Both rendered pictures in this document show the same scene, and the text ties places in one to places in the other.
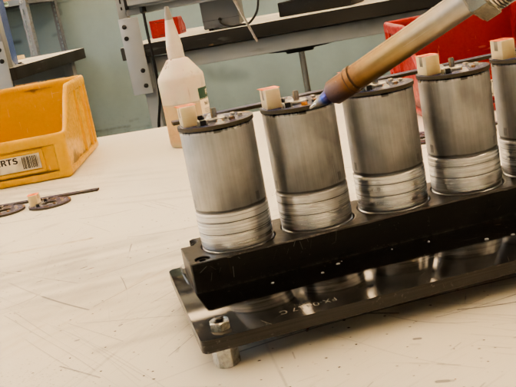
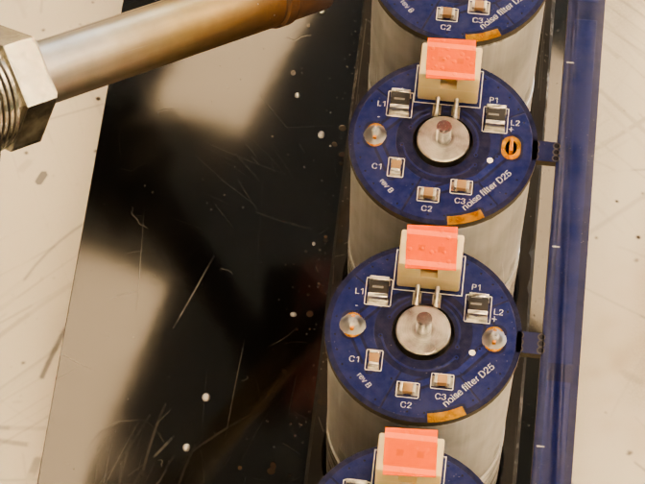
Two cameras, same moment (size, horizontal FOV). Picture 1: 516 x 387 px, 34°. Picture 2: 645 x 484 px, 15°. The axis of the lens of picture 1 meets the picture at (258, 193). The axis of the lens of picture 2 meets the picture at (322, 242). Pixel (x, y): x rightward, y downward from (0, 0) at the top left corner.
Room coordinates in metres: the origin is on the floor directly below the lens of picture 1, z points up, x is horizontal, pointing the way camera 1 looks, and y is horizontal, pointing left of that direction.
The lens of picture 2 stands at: (0.32, -0.20, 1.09)
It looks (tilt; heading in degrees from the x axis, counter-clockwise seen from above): 62 degrees down; 107
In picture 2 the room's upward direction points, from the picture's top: straight up
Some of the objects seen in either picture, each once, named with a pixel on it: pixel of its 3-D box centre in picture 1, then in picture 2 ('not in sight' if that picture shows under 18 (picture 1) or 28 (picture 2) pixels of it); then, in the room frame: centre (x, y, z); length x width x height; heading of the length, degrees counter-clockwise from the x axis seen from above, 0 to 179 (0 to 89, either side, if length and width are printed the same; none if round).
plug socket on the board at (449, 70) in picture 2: not in sight; (449, 79); (0.28, -0.04, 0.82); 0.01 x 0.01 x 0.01; 11
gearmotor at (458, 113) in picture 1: (461, 139); (417, 409); (0.29, -0.07, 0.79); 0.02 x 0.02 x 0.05
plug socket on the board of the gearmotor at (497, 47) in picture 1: (504, 48); (408, 470); (0.29, -0.09, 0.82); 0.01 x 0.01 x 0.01; 11
